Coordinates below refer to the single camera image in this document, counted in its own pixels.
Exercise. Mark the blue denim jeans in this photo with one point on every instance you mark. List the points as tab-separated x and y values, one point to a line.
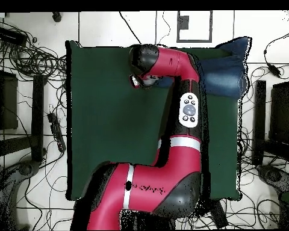
221	79

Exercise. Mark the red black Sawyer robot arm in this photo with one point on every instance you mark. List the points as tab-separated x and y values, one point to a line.
163	180

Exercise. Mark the dark green table cloth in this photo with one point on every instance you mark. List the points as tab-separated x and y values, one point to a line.
106	120

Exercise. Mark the small grey square plate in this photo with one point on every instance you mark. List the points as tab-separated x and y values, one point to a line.
183	22

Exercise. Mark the black power strip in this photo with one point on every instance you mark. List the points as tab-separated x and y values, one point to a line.
56	132

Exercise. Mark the small round black object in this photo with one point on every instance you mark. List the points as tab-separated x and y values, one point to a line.
56	16

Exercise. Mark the black electronics box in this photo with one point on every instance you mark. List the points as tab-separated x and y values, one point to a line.
10	36

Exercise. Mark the black rectangular box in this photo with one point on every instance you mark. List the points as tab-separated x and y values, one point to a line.
219	214

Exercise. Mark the grey square floor frame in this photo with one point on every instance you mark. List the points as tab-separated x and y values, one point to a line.
194	40

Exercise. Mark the black metal frame stand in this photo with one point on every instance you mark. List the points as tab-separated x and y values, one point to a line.
259	120
37	115

